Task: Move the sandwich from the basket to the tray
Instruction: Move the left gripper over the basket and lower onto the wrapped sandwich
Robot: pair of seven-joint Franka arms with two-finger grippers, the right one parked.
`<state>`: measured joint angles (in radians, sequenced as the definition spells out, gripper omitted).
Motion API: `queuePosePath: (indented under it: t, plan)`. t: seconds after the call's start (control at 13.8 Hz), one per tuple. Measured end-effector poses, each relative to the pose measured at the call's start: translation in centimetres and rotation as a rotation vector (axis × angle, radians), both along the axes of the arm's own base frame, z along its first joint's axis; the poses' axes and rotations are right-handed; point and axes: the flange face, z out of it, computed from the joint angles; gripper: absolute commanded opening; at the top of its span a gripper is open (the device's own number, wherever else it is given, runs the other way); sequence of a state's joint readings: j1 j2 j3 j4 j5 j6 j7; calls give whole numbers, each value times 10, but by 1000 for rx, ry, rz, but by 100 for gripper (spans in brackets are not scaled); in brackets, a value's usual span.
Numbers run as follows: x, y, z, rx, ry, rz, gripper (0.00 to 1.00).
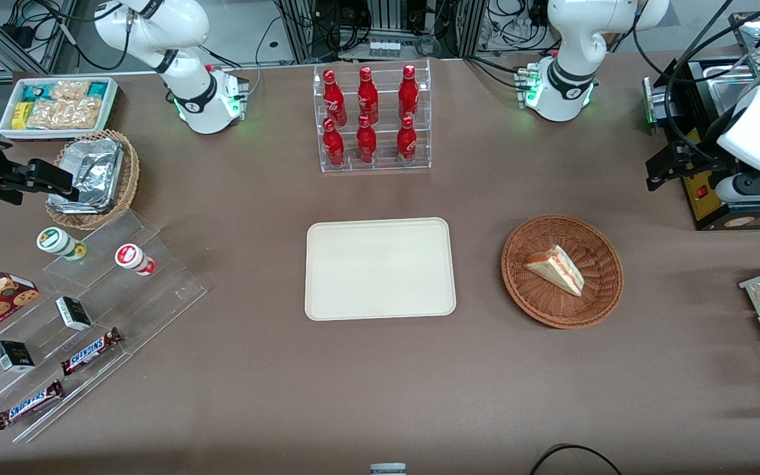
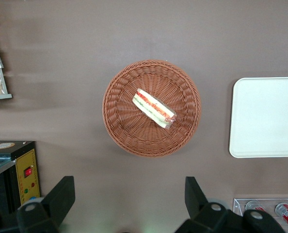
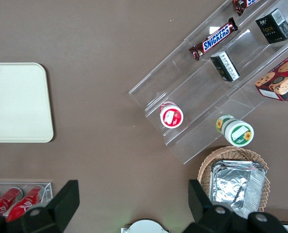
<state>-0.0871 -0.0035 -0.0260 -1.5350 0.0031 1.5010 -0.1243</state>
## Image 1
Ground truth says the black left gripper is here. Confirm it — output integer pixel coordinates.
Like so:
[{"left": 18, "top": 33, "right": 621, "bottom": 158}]
[{"left": 646, "top": 141, "right": 736, "bottom": 193}]

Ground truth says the triangular sandwich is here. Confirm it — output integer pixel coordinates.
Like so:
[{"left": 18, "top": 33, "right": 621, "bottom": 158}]
[{"left": 523, "top": 245, "right": 585, "bottom": 297}]

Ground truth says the white rectangular snack tray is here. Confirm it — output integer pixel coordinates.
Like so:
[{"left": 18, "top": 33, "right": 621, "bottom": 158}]
[{"left": 0, "top": 77, "right": 119, "bottom": 141}]

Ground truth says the light tan wicker basket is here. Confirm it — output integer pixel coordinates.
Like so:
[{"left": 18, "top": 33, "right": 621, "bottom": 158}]
[{"left": 45, "top": 129, "right": 141, "bottom": 231}]

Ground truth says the brown wicker basket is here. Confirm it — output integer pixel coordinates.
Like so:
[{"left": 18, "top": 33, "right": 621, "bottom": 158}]
[{"left": 501, "top": 214, "right": 624, "bottom": 329}]

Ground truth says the cream plastic tray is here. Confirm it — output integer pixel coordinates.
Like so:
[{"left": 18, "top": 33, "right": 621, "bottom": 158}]
[{"left": 305, "top": 217, "right": 457, "bottom": 322}]

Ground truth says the silver foil container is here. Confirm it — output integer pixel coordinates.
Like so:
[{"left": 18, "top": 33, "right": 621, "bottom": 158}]
[{"left": 47, "top": 139, "right": 123, "bottom": 214}]

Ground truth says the black hot dog warmer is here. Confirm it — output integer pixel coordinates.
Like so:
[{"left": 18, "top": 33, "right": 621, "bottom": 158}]
[{"left": 643, "top": 13, "right": 760, "bottom": 232}]

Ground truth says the green lid drink cup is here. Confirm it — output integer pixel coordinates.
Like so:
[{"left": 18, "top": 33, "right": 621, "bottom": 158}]
[{"left": 36, "top": 226, "right": 87, "bottom": 261}]

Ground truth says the red lid drink cup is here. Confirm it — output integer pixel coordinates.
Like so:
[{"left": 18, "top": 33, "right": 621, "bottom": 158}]
[{"left": 114, "top": 243, "right": 157, "bottom": 276}]

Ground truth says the small black box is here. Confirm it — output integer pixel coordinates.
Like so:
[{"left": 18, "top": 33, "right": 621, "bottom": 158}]
[
  {"left": 55, "top": 296, "right": 93, "bottom": 331},
  {"left": 0, "top": 340, "right": 36, "bottom": 374}
]

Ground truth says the clear acrylic stepped display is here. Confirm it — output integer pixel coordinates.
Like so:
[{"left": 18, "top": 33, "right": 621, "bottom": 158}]
[{"left": 0, "top": 210, "right": 208, "bottom": 444}]

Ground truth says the Snickers chocolate bar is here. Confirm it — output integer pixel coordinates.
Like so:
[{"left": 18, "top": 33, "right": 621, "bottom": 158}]
[
  {"left": 0, "top": 380, "right": 65, "bottom": 431},
  {"left": 60, "top": 327, "right": 123, "bottom": 377}
]

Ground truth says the red cola bottle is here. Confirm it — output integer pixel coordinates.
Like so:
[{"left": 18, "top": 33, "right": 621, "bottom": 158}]
[
  {"left": 356, "top": 115, "right": 377, "bottom": 164},
  {"left": 357, "top": 66, "right": 379, "bottom": 125},
  {"left": 396, "top": 115, "right": 418, "bottom": 164},
  {"left": 323, "top": 69, "right": 348, "bottom": 126},
  {"left": 323, "top": 117, "right": 346, "bottom": 168},
  {"left": 398, "top": 64, "right": 420, "bottom": 121}
]

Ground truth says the clear acrylic bottle rack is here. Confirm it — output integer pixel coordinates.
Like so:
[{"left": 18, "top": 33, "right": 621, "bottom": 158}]
[{"left": 313, "top": 59, "right": 432, "bottom": 174}]

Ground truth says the aluminium equipment rack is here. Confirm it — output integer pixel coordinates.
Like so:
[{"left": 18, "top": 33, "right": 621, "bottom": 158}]
[{"left": 273, "top": 0, "right": 506, "bottom": 63}]

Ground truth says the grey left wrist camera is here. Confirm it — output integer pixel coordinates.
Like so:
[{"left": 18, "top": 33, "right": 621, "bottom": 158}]
[{"left": 715, "top": 173, "right": 760, "bottom": 203}]

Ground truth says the black cable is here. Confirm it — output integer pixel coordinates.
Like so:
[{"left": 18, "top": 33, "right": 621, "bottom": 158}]
[{"left": 528, "top": 444, "right": 625, "bottom": 475}]

